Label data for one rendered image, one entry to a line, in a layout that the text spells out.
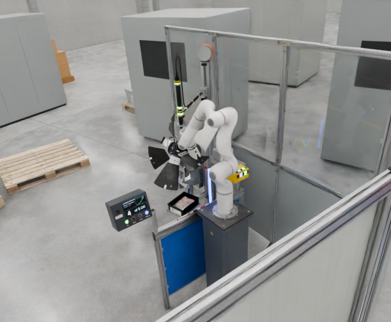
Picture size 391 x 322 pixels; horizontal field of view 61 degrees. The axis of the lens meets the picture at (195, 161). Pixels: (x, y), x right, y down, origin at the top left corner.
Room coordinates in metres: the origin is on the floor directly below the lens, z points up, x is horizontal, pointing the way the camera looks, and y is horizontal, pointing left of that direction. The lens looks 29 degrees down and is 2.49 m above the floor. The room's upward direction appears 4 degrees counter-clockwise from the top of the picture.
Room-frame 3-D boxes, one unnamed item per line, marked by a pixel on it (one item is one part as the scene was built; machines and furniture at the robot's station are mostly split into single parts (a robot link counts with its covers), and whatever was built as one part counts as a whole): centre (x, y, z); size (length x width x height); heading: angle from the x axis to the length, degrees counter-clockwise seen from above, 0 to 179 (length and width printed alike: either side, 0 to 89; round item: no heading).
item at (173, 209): (2.25, 0.12, 0.85); 0.22 x 0.17 x 0.07; 140
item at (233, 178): (2.38, -0.35, 1.02); 0.16 x 0.10 x 0.11; 124
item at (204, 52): (3.18, -0.16, 1.88); 0.16 x 0.07 x 0.16; 69
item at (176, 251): (2.15, -0.02, 0.45); 0.82 x 0.02 x 0.66; 124
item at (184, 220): (2.15, -0.02, 0.82); 0.90 x 0.04 x 0.08; 124
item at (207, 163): (2.81, -0.11, 0.58); 0.09 x 0.05 x 1.15; 34
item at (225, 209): (1.99, -0.20, 1.04); 0.19 x 0.19 x 0.18
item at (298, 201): (2.91, -0.50, 0.50); 2.59 x 0.03 x 0.91; 34
